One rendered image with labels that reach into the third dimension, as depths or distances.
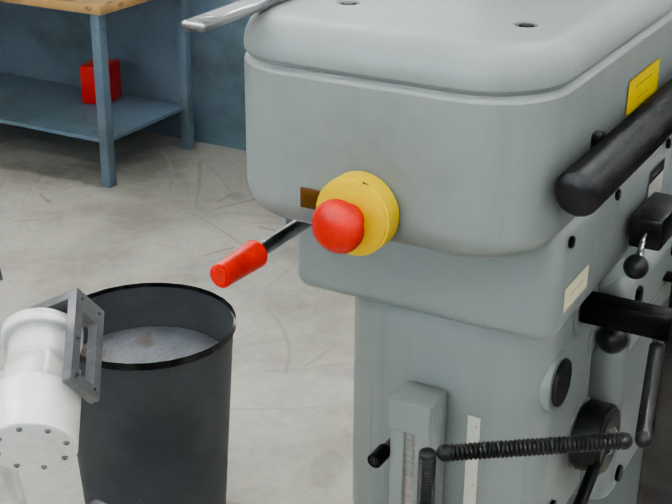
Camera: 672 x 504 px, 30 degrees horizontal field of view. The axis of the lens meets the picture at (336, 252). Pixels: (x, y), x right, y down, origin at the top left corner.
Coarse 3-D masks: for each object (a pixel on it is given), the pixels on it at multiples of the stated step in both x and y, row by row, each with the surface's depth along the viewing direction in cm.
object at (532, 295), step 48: (624, 192) 110; (576, 240) 100; (624, 240) 113; (336, 288) 108; (384, 288) 105; (432, 288) 103; (480, 288) 101; (528, 288) 98; (576, 288) 102; (528, 336) 100
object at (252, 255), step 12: (288, 228) 103; (300, 228) 104; (252, 240) 99; (264, 240) 100; (276, 240) 101; (288, 240) 103; (240, 252) 97; (252, 252) 97; (264, 252) 98; (216, 264) 95; (228, 264) 95; (240, 264) 96; (252, 264) 97; (264, 264) 99; (216, 276) 95; (228, 276) 95; (240, 276) 96
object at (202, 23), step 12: (240, 0) 93; (252, 0) 93; (264, 0) 93; (276, 0) 95; (216, 12) 89; (228, 12) 90; (240, 12) 90; (252, 12) 92; (192, 24) 87; (204, 24) 86; (216, 24) 88
